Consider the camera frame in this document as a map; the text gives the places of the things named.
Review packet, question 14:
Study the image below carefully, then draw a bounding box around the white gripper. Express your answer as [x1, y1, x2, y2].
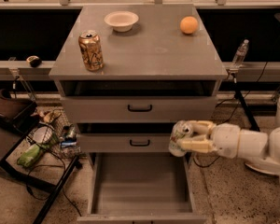
[177, 120, 241, 159]

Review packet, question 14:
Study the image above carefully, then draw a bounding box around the silver green 7up can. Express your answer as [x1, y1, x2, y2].
[168, 120, 193, 157]

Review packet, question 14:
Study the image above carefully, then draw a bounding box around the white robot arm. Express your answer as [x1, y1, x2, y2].
[176, 120, 280, 183]

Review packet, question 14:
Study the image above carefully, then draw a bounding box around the grey bottom drawer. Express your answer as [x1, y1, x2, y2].
[77, 153, 206, 224]

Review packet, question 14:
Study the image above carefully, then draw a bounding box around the grey drawer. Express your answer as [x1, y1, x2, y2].
[77, 153, 206, 224]
[61, 96, 217, 123]
[77, 133, 170, 153]

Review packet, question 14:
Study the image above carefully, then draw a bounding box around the grey drawer cabinet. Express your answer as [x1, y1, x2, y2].
[49, 3, 229, 154]

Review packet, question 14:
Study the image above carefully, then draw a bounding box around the grey middle drawer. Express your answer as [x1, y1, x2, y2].
[77, 133, 170, 153]

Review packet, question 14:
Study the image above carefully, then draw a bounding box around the grey top drawer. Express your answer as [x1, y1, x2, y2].
[61, 96, 217, 123]

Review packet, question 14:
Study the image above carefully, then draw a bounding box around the gold patterned soda can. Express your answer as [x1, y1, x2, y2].
[78, 30, 104, 71]

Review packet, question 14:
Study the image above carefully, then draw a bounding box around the black tripod stand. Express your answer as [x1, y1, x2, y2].
[231, 73, 259, 132]

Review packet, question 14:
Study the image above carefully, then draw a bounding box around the person's tan shoe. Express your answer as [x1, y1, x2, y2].
[244, 161, 278, 177]

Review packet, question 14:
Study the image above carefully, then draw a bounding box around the clear plastic water bottle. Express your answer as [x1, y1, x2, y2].
[230, 39, 249, 73]

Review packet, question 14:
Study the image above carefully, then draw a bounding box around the orange fruit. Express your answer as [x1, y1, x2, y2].
[180, 16, 198, 35]

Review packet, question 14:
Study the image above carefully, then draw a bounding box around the white paper bowl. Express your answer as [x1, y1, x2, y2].
[105, 11, 139, 33]

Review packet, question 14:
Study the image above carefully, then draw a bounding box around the dark side table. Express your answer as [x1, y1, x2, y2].
[0, 89, 82, 224]

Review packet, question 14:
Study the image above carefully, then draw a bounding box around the small black round device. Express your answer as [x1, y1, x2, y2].
[26, 55, 42, 68]

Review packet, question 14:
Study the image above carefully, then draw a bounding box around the black power adapter with cable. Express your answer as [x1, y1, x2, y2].
[193, 59, 270, 168]

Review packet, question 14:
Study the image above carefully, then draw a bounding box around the wire basket with snacks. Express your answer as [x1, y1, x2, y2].
[26, 108, 81, 159]

